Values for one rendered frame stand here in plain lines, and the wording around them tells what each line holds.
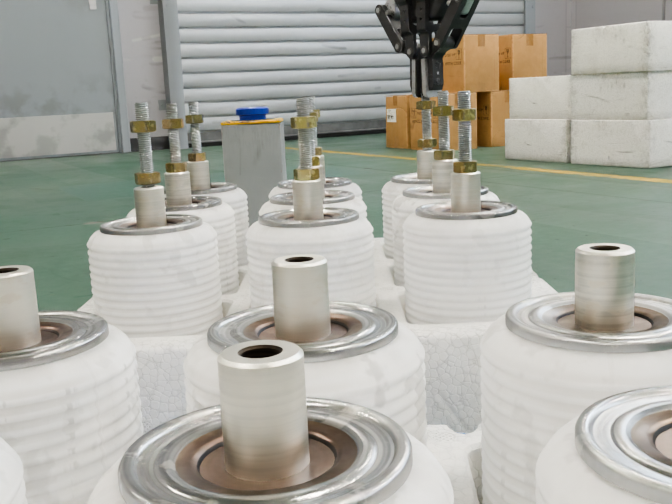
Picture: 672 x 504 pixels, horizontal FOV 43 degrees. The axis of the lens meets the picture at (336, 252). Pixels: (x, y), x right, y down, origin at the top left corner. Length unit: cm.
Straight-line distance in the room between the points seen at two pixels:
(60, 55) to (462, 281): 532
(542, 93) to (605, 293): 349
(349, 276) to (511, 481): 30
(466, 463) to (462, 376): 20
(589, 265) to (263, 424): 16
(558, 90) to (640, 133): 49
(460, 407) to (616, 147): 294
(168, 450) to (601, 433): 11
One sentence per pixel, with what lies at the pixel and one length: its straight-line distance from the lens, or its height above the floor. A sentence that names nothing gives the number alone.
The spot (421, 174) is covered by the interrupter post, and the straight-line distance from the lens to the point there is 86.
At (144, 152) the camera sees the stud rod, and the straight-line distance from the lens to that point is 64.
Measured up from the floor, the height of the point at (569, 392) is 24.
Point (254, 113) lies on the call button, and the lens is 102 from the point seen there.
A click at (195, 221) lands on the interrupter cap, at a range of 63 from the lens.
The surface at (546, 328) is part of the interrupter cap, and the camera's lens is 33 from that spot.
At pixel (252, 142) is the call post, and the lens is 101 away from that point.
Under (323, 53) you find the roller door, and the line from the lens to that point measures 641.
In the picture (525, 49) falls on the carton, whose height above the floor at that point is 52.
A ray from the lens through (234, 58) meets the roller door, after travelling 612.
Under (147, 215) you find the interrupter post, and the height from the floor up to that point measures 26.
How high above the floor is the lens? 35
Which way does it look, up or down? 11 degrees down
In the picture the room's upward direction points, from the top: 3 degrees counter-clockwise
